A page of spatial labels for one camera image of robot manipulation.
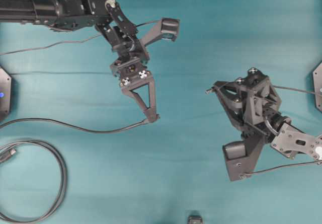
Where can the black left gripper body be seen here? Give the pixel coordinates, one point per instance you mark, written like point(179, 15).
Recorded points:
point(131, 70)

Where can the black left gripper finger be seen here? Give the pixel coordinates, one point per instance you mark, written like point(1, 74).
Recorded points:
point(130, 91)
point(150, 111)

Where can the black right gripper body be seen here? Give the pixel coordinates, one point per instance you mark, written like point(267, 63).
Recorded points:
point(260, 103)

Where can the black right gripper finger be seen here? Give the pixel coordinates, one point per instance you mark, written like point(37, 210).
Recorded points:
point(228, 86)
point(233, 106)

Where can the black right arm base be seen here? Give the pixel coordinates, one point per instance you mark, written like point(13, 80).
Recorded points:
point(317, 85)

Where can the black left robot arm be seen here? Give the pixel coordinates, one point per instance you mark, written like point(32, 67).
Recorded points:
point(108, 19)

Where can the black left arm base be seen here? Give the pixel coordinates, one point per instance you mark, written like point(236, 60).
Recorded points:
point(5, 91)

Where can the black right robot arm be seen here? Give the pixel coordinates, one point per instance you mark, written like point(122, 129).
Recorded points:
point(290, 141)

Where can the small black object bottom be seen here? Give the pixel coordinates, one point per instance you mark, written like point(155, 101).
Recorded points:
point(194, 214)

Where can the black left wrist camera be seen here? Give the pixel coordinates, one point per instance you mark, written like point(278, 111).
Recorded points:
point(166, 29)

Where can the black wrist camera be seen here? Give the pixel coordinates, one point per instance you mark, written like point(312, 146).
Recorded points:
point(166, 29)
point(241, 156)

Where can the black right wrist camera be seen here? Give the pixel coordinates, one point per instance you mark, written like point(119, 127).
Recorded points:
point(241, 156)

